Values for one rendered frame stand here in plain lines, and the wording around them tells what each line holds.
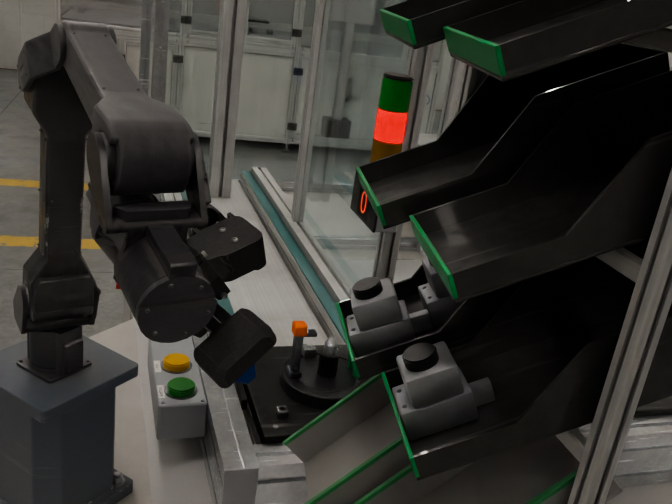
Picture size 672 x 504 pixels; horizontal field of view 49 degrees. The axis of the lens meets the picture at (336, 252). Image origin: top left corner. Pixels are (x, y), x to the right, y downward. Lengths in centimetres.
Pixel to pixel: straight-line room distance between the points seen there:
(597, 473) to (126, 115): 45
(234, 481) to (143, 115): 55
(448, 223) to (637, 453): 70
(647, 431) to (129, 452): 79
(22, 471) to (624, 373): 71
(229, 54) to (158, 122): 146
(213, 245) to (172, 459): 56
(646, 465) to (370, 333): 67
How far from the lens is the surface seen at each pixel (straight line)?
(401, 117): 119
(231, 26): 199
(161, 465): 113
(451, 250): 61
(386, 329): 74
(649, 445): 128
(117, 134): 53
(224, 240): 64
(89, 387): 93
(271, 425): 103
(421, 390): 62
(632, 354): 57
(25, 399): 92
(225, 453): 99
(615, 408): 59
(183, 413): 109
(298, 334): 106
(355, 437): 90
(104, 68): 64
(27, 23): 912
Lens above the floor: 156
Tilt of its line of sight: 21 degrees down
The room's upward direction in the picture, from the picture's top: 8 degrees clockwise
